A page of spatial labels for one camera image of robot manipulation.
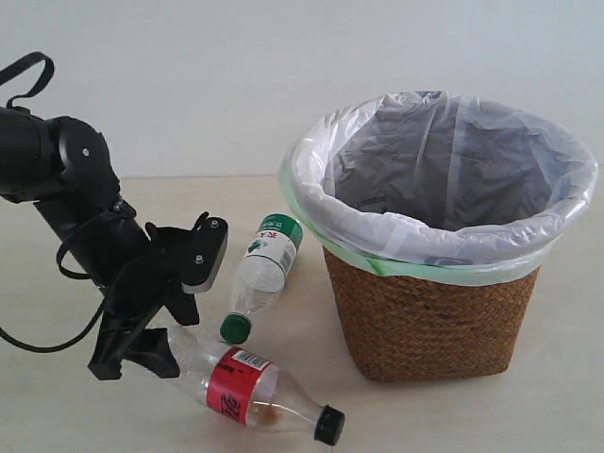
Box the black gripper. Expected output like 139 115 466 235
88 223 199 379

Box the clear cola bottle red label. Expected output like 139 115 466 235
167 326 345 446

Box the clear bottle green cap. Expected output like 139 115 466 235
219 211 304 344

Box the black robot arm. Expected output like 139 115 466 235
1 108 199 380

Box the brown woven wicker basket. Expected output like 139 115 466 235
324 251 539 382

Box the white plastic trash bag liner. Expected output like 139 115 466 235
283 92 598 265

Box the green plastic bag liner edge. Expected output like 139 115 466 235
277 163 553 287

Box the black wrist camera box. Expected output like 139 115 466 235
180 211 228 294

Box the black cable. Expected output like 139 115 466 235
0 207 171 352

